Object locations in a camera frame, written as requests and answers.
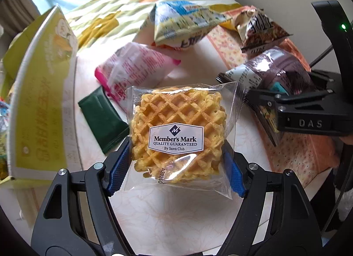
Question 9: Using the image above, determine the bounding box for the pink white snack packet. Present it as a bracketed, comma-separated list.
[94, 42, 182, 112]

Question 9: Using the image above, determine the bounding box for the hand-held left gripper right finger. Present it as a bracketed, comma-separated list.
[217, 145, 324, 256]

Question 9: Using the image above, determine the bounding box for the dark green flat packet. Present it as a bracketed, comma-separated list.
[78, 85, 131, 155]

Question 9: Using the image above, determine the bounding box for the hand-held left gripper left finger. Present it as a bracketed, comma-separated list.
[30, 136, 135, 256]

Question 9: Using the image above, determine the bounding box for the floral striped blanket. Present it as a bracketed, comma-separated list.
[63, 0, 244, 53]

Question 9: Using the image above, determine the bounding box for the purple snack packet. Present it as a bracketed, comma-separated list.
[216, 47, 318, 147]

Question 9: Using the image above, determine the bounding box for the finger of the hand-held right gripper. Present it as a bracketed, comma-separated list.
[310, 69, 335, 82]
[246, 88, 336, 110]

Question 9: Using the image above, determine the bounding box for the blue yellow pillow packet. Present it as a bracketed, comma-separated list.
[140, 0, 234, 53]

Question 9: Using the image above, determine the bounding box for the black cable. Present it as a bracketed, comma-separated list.
[308, 44, 335, 67]

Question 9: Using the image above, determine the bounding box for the clear waffle packet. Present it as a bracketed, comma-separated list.
[123, 81, 246, 199]

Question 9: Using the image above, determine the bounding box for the green yellow cardboard box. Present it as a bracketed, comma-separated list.
[0, 5, 84, 188]

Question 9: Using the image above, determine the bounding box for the brown chocolate snack packet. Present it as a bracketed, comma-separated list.
[234, 8, 294, 54]

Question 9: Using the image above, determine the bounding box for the white table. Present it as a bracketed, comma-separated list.
[0, 33, 340, 256]

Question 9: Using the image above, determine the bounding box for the white blue snack packet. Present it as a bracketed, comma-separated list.
[0, 98, 10, 127]

